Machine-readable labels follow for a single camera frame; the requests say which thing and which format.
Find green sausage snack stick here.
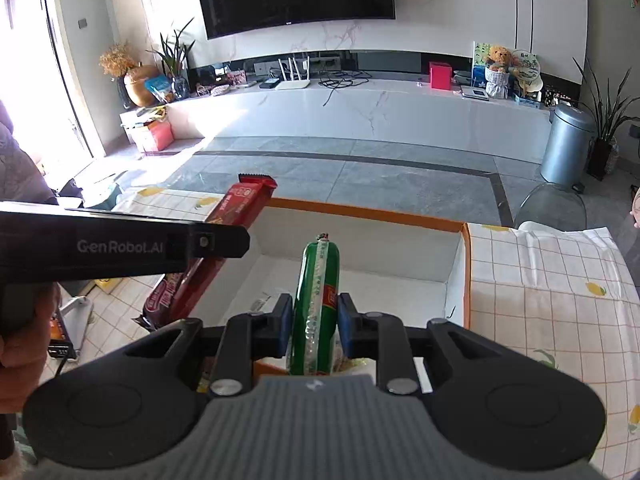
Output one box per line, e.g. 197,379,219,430
288,233,340,376

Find dark red snack bar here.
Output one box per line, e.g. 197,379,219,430
134,174,278,332

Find person's left hand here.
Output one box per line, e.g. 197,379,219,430
0,283,61,414

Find orange cardboard box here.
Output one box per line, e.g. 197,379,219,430
188,197,473,396

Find white storage box pink front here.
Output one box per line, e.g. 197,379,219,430
120,105,175,154

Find golden round vase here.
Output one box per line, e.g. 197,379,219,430
124,65,160,107

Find lemon print checked tablecloth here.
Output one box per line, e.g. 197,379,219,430
39,186,640,480

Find dried yellow flower bunch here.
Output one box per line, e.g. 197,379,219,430
99,44,137,78

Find clear glass chair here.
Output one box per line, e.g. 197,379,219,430
514,183,587,232

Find green plant in glass vase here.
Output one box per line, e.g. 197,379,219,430
149,20,195,101

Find white marble tv console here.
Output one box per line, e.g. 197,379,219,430
167,79,550,162

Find white wifi router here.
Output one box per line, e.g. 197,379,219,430
276,56,310,90

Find silver pedal trash bin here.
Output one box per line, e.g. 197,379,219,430
540,103,597,188

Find red box on console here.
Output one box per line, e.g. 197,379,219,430
430,62,452,91

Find teddy bear in white wrap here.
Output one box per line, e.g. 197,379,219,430
485,44,520,100

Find tall potted plant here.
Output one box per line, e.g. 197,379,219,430
574,56,639,181

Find black cables on console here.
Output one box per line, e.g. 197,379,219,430
316,68,374,109

